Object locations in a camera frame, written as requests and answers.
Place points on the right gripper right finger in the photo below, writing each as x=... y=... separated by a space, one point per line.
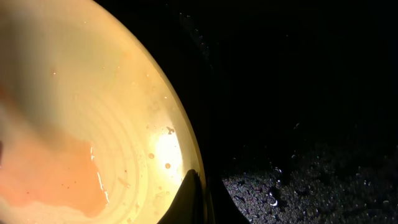
x=221 y=207

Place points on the yellow plate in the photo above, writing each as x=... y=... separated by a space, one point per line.
x=92 y=131

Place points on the round black serving tray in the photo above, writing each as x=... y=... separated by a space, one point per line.
x=293 y=103

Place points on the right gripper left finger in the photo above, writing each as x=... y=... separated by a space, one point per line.
x=187 y=205

